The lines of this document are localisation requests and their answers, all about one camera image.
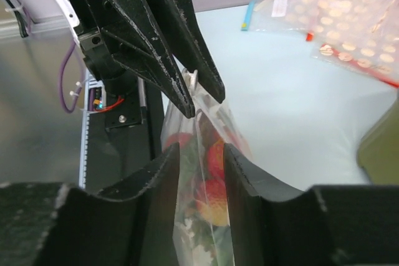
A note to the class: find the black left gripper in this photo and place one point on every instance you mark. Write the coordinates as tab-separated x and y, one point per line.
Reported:
149	33

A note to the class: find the toy lychee cluster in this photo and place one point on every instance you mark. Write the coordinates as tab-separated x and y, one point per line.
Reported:
202	179

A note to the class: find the pile of dotted zip bags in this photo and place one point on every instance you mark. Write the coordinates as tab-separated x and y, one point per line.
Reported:
360	35

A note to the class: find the blue zip bag slider strip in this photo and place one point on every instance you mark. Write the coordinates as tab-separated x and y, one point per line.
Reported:
248	16

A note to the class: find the white cable duct strip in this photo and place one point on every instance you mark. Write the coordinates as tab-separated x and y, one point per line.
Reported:
90	82

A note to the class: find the green plastic fruit bin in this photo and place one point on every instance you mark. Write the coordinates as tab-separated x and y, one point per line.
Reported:
377	153

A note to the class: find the clear dotted zip bag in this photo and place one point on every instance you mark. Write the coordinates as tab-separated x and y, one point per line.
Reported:
202	233

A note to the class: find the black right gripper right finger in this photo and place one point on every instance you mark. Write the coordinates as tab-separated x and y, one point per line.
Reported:
273	223

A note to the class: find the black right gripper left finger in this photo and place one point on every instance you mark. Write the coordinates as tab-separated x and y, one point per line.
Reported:
128	223

